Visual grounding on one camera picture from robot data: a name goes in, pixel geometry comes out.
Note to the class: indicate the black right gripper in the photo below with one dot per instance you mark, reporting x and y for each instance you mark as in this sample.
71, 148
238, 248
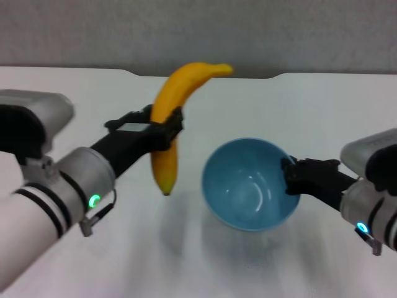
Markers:
319, 180

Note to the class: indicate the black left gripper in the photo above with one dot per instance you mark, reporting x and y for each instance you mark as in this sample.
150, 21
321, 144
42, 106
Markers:
133, 139

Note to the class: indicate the yellow banana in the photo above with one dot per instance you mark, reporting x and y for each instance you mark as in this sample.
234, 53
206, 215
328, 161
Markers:
176, 90

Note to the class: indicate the blue bowl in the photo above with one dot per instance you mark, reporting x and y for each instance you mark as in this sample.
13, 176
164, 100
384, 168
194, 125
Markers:
242, 186

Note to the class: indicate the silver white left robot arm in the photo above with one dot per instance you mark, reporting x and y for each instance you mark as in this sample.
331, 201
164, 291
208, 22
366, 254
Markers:
46, 198

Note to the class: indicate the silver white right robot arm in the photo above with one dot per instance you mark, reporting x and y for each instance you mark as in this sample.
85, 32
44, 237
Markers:
372, 211

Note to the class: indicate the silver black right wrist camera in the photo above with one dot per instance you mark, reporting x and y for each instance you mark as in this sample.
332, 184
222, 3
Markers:
372, 155

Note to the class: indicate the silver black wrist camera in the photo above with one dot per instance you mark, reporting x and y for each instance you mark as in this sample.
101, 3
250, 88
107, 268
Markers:
372, 155
28, 124

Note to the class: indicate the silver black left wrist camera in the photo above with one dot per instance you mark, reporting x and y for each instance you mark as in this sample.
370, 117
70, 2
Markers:
28, 124

